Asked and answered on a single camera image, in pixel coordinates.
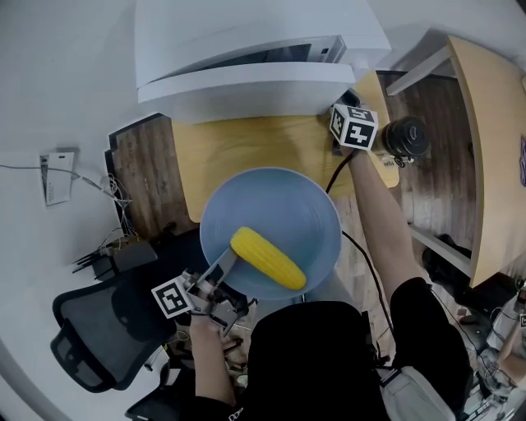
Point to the black router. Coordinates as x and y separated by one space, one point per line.
131 255

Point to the blue plate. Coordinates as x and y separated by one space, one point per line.
279 205

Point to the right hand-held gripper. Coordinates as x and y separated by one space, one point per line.
355 131

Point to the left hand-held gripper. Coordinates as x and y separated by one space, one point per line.
172 298

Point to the gray sling bag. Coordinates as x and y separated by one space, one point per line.
411 394

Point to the person's left forearm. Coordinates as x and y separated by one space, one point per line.
211 362

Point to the dark water bottle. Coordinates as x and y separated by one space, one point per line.
404 135

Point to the small wooden table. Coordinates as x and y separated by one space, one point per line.
246 144

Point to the black bag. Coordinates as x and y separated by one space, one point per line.
446 259

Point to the large wooden desk white legs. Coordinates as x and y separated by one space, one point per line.
493 164

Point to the white microwave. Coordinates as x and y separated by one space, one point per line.
246 24

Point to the white wall box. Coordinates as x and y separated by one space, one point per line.
57 181

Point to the person's right forearm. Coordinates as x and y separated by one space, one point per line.
382 230

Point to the yellow corn cob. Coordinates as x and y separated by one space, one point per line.
267 257

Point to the black mesh office chair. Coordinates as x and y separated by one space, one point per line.
164 405
107 320

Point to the person's black shirt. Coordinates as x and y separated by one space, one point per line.
312 362

